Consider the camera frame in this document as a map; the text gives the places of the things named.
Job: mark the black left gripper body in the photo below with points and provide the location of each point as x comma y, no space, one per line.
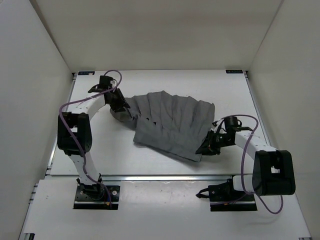
117,97

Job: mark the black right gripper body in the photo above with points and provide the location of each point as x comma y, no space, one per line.
217,141

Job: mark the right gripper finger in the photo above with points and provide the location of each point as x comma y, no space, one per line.
204,148
214,151

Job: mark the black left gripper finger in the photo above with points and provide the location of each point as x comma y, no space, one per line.
119,109
125,104

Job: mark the grey pleated skirt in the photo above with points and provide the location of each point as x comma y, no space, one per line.
173,125

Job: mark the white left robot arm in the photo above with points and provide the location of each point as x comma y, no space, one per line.
74,138

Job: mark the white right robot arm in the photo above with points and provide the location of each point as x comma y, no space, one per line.
272,174

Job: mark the left corner label sticker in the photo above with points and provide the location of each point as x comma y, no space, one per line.
86,73

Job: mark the dark corner label sticker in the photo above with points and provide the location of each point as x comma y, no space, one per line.
234,71

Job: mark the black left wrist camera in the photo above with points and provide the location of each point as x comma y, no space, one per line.
105,83

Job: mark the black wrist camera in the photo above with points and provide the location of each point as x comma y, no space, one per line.
105,83
229,124

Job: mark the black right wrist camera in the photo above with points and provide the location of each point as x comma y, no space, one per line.
229,124

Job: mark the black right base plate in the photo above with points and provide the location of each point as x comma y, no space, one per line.
223,198

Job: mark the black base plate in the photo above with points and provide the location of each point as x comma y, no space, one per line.
86,200
223,198

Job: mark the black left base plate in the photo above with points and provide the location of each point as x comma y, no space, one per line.
86,200

